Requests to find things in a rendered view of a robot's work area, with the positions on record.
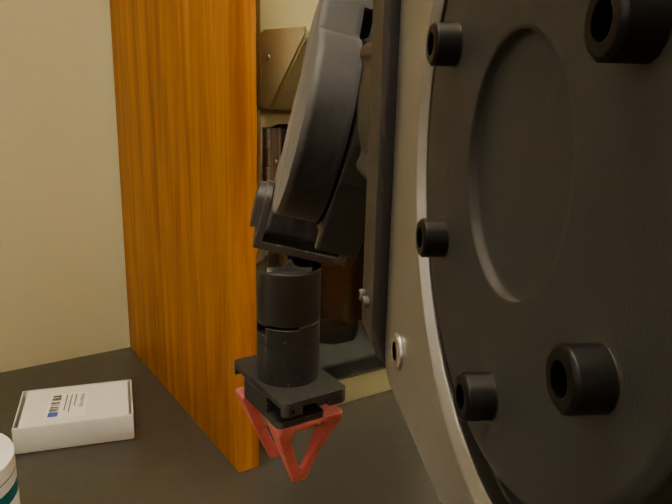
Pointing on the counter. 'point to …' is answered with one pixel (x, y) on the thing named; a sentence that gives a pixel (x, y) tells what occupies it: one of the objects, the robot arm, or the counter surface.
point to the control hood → (281, 65)
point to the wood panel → (190, 201)
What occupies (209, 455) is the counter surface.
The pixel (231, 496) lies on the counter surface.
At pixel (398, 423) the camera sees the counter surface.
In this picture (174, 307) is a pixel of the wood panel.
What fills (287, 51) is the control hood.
